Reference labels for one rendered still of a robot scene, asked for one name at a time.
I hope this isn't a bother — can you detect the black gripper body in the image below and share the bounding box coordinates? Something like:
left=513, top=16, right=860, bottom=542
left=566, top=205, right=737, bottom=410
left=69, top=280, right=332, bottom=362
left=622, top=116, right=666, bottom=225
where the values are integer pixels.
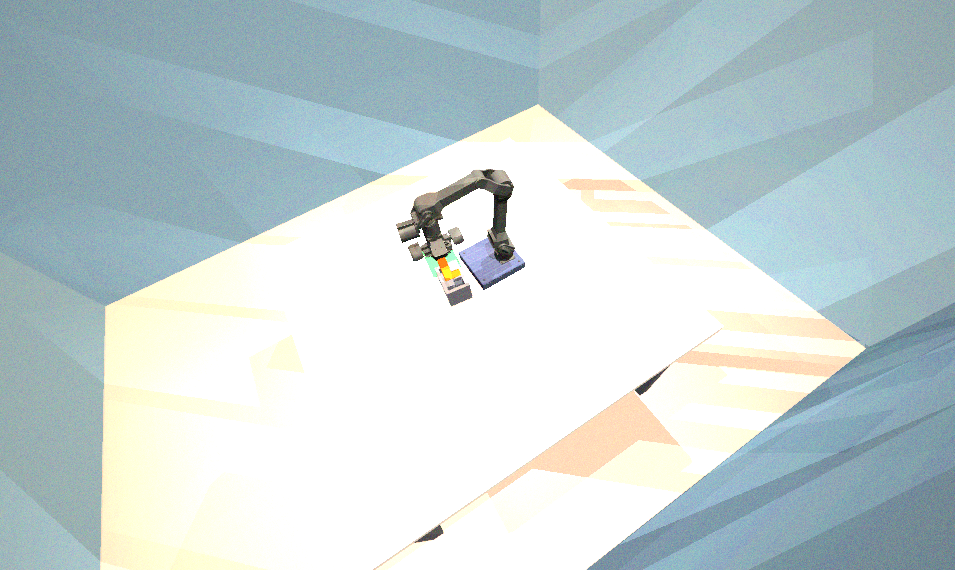
left=408, top=227, right=464, bottom=262

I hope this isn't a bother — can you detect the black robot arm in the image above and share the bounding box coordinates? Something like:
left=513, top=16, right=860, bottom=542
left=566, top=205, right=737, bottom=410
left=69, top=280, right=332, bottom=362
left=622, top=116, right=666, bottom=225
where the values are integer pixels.
left=396, top=168, right=515, bottom=265

